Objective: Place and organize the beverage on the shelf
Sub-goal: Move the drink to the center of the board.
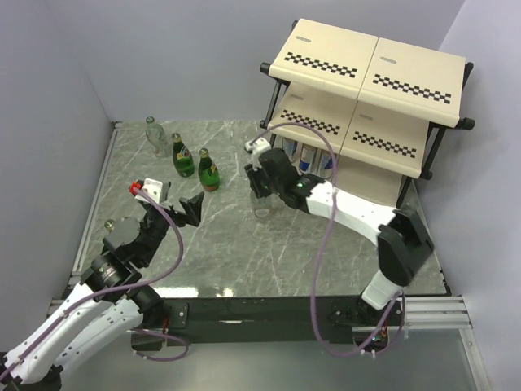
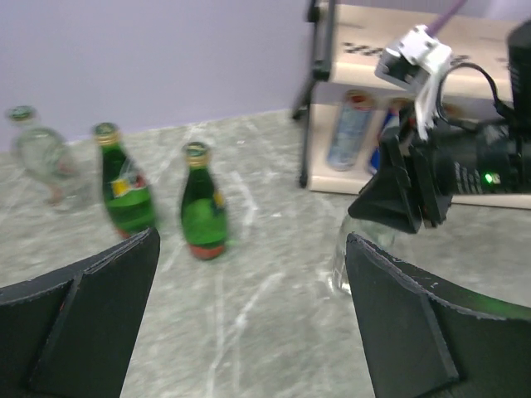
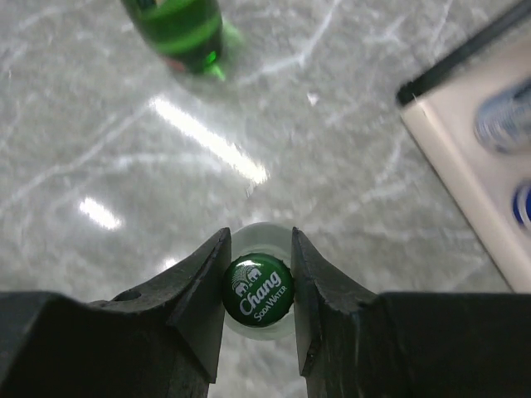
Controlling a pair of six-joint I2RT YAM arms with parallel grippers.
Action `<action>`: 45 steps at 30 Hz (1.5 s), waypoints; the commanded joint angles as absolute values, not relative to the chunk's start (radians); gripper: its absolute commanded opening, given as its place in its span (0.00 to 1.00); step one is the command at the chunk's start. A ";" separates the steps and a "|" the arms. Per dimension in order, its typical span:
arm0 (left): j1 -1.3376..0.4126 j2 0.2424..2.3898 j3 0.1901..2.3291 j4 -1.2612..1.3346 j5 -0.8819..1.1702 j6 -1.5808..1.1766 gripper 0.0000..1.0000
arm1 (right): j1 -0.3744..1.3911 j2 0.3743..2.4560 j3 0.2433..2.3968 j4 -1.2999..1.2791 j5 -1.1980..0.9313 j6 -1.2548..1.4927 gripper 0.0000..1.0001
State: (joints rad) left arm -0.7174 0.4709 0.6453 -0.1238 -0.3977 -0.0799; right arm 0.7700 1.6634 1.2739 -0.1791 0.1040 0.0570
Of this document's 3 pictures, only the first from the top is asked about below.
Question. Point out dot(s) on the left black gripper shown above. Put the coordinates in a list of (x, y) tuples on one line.
[(192, 207)]

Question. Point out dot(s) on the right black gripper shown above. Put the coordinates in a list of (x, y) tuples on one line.
[(255, 176)]

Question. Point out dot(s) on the light blue drink can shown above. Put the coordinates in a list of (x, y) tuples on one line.
[(290, 147)]

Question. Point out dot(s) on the clear glass bottle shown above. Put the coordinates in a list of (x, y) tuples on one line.
[(156, 136), (261, 207)]

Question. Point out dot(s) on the green Perrier bottle front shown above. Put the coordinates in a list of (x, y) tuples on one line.
[(209, 176)]

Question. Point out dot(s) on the Red Bull can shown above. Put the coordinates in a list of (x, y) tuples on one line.
[(307, 158)]

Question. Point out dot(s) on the silver can red tab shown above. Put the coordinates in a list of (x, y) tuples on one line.
[(325, 165)]

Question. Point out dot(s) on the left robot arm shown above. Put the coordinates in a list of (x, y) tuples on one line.
[(110, 298)]

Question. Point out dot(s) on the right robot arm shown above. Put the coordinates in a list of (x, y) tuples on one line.
[(401, 238)]

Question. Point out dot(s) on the beige checkered shelf rack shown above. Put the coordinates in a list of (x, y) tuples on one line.
[(373, 100)]

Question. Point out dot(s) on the green Perrier bottle tall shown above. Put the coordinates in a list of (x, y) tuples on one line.
[(182, 159)]

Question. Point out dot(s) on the green bottle near left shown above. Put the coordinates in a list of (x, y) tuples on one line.
[(110, 225)]

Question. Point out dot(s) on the black base beam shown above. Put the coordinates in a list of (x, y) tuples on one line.
[(201, 320)]

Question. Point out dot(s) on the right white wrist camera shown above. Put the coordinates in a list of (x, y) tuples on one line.
[(256, 148)]

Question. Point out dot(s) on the aluminium frame rail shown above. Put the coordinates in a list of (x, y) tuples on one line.
[(67, 226)]

